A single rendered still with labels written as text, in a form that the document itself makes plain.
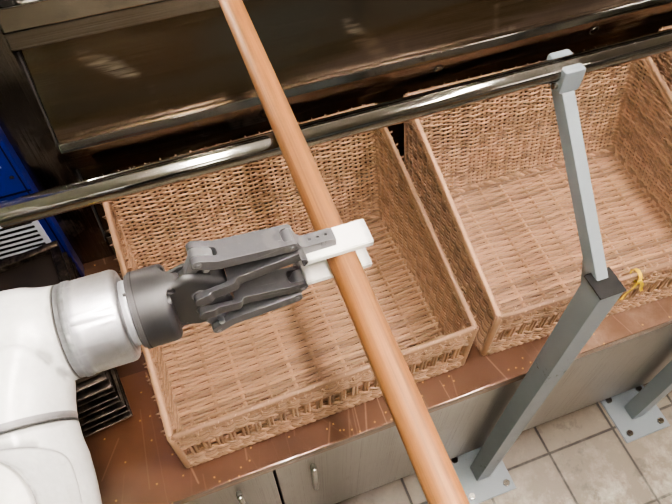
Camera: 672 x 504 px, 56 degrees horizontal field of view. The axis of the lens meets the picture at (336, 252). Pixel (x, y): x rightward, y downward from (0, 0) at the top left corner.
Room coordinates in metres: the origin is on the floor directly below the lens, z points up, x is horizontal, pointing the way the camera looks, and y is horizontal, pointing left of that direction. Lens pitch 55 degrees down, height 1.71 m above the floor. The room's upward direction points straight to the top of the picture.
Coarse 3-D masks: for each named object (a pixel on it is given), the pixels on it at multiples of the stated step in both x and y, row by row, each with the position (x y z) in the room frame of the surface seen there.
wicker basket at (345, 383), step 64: (384, 128) 0.89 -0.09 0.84; (384, 192) 0.87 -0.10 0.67; (128, 256) 0.66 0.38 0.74; (384, 256) 0.76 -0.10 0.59; (256, 320) 0.61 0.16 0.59; (320, 320) 0.61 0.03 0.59; (448, 320) 0.58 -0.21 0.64; (192, 384) 0.47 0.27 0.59; (256, 384) 0.47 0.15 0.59; (320, 384) 0.41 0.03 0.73; (192, 448) 0.33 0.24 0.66
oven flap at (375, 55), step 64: (256, 0) 0.93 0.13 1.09; (320, 0) 0.96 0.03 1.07; (384, 0) 0.99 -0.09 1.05; (448, 0) 1.03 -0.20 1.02; (512, 0) 1.07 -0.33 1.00; (576, 0) 1.11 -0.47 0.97; (640, 0) 1.14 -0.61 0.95; (64, 64) 0.81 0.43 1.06; (128, 64) 0.84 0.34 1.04; (192, 64) 0.86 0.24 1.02; (320, 64) 0.92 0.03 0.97; (384, 64) 0.94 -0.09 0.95; (64, 128) 0.76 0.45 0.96; (128, 128) 0.78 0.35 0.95
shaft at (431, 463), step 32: (224, 0) 0.76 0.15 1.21; (256, 32) 0.70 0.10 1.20; (256, 64) 0.63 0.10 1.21; (288, 128) 0.52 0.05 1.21; (288, 160) 0.48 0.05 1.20; (320, 192) 0.42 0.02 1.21; (320, 224) 0.38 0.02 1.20; (352, 256) 0.35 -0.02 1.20; (352, 288) 0.31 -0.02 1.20; (352, 320) 0.28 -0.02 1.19; (384, 320) 0.28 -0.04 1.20; (384, 352) 0.24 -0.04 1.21; (384, 384) 0.22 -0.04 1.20; (416, 416) 0.19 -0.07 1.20; (416, 448) 0.16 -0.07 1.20; (448, 480) 0.13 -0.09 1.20
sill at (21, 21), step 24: (0, 0) 0.80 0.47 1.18; (24, 0) 0.80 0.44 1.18; (48, 0) 0.80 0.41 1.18; (72, 0) 0.81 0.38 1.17; (96, 0) 0.82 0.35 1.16; (120, 0) 0.83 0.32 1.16; (144, 0) 0.84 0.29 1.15; (0, 24) 0.77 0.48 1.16; (24, 24) 0.78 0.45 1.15; (48, 24) 0.80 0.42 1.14
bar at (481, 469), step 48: (624, 48) 0.70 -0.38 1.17; (432, 96) 0.61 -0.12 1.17; (480, 96) 0.62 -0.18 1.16; (240, 144) 0.52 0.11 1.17; (576, 144) 0.61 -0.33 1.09; (48, 192) 0.45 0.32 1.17; (96, 192) 0.46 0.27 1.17; (576, 192) 0.57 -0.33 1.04; (624, 288) 0.46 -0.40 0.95; (576, 336) 0.45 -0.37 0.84; (528, 384) 0.47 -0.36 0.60; (624, 432) 0.58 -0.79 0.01; (480, 480) 0.45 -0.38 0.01
